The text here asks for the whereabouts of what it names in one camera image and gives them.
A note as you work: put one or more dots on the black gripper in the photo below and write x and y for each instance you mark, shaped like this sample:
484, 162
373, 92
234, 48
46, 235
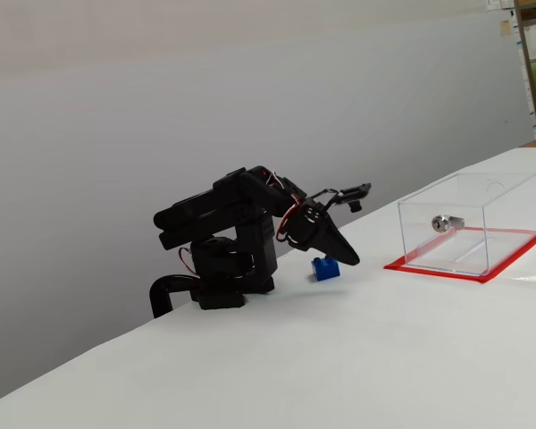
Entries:
318, 229

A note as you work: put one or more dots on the blue lego brick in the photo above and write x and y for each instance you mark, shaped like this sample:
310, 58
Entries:
326, 269

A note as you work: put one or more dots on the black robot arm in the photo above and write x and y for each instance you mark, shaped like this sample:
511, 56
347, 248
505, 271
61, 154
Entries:
232, 210

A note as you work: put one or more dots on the transparent plastic box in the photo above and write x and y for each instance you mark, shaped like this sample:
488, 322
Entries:
473, 210

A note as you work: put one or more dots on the silver cam lock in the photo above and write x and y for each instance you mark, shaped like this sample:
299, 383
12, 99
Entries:
446, 222

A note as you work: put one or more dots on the black table clamp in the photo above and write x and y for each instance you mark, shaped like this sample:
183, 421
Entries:
161, 290

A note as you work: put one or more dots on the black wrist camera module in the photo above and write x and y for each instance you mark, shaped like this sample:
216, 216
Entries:
355, 191

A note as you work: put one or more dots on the red tape frame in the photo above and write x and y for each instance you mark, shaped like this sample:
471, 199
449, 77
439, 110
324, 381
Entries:
433, 269

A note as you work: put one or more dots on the wooden shelf frame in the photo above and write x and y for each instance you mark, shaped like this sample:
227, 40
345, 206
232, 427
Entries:
525, 67

